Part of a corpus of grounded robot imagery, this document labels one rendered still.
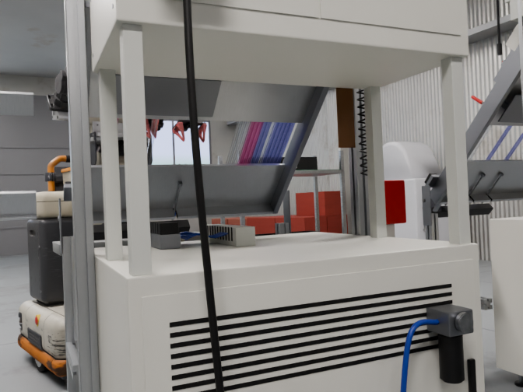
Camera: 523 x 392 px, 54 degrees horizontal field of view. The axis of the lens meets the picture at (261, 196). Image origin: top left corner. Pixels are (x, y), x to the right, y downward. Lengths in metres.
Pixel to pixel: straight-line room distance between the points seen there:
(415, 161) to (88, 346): 4.84
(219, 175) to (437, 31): 0.88
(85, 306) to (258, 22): 0.71
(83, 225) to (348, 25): 0.69
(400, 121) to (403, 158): 1.15
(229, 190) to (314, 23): 0.94
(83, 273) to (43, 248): 1.37
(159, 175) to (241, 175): 0.28
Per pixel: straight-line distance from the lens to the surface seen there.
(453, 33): 1.14
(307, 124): 1.64
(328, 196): 7.01
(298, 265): 0.88
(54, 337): 2.31
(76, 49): 1.25
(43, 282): 2.58
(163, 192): 1.71
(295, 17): 0.93
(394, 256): 0.99
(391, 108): 6.87
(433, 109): 6.37
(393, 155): 5.76
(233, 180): 1.74
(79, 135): 1.21
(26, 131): 9.67
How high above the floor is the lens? 0.72
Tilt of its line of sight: 1 degrees up
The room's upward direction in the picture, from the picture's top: 2 degrees counter-clockwise
